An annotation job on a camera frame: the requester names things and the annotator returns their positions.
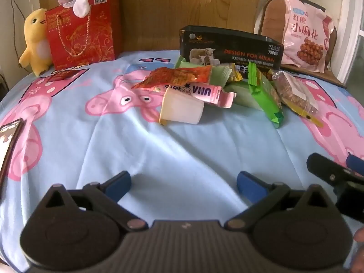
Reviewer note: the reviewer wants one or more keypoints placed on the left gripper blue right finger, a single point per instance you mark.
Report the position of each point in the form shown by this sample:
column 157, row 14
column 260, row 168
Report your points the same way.
column 251, row 187

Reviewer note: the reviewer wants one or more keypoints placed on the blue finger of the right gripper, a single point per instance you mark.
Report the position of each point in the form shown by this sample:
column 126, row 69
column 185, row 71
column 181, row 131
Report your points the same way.
column 331, row 172
column 355, row 163

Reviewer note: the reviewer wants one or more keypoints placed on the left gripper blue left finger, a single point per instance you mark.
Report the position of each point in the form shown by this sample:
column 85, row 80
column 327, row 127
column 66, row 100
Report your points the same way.
column 116, row 187

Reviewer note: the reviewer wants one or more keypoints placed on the clear bag brown cake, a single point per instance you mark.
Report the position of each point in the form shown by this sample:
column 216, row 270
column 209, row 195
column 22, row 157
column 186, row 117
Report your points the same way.
column 294, row 94

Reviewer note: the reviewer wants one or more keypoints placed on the pink UHA candy packet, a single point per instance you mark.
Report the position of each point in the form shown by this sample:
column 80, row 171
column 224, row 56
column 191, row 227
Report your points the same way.
column 204, row 92

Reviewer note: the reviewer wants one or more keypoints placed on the white jelly cup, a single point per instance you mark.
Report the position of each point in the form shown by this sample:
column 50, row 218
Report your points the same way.
column 180, row 107

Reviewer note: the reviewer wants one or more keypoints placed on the green cracker packet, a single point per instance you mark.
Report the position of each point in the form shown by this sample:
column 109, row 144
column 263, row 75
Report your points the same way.
column 265, row 95

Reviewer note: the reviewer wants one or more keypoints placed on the light green snack packet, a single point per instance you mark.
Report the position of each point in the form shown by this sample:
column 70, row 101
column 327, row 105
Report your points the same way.
column 219, row 75

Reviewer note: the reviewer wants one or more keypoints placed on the orange red spicy snack packet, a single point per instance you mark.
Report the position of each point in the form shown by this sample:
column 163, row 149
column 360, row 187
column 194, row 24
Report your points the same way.
column 175, row 77

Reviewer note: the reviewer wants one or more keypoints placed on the peppa pig bed sheet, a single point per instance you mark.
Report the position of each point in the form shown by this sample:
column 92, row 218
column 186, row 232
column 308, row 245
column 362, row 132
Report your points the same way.
column 92, row 125

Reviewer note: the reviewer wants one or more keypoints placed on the small red envelope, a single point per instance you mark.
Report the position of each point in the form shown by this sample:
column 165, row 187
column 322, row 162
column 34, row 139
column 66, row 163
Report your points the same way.
column 62, row 75

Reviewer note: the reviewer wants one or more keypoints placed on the pink twisted snack bag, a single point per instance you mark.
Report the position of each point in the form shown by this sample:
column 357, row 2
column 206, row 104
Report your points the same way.
column 306, row 36

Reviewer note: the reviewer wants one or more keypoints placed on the red gift bag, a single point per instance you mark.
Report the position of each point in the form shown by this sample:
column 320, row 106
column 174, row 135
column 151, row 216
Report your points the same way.
column 78, row 41

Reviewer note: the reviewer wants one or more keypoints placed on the black open cardboard box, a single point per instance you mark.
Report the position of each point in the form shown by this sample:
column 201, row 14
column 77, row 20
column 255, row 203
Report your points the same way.
column 213, row 46

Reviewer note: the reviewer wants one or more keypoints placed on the yellow duck plush toy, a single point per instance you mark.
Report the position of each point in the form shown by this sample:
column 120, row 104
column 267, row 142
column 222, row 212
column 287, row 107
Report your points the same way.
column 37, row 53

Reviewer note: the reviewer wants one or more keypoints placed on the brown seat cushion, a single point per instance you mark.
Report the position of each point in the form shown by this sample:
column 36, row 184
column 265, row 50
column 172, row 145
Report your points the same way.
column 271, row 22

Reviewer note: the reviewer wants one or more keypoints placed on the brown wooden headboard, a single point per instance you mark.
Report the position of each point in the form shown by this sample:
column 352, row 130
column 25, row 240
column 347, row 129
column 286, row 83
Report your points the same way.
column 155, row 24

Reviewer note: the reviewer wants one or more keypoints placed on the smartphone on gripper mount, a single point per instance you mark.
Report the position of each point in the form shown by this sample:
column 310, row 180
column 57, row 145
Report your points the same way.
column 10, row 133

